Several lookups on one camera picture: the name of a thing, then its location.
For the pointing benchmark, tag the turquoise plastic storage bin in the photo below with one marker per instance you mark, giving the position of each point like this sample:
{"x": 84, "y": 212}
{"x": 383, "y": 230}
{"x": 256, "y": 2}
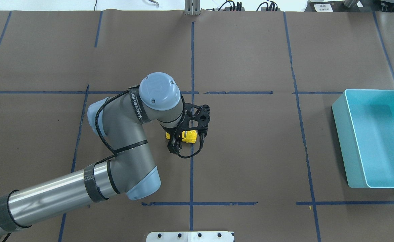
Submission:
{"x": 364, "y": 120}

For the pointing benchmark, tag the aluminium frame post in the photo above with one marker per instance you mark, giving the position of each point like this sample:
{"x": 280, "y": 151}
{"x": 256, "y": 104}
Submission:
{"x": 192, "y": 7}

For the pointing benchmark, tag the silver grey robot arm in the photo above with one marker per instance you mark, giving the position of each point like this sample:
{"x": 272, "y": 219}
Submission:
{"x": 130, "y": 170}

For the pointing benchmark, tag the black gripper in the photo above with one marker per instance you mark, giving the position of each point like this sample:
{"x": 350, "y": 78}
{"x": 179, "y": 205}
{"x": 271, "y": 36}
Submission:
{"x": 173, "y": 146}

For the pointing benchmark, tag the white pedestal column base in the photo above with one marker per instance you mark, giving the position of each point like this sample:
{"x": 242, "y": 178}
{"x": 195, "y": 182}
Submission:
{"x": 191, "y": 236}

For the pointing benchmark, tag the yellow beetle toy car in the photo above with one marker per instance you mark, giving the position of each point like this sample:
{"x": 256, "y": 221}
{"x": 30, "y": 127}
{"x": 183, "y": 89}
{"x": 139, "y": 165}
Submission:
{"x": 188, "y": 137}

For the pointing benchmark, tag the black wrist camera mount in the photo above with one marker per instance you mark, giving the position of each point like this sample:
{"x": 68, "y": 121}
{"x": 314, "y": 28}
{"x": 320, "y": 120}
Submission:
{"x": 201, "y": 114}

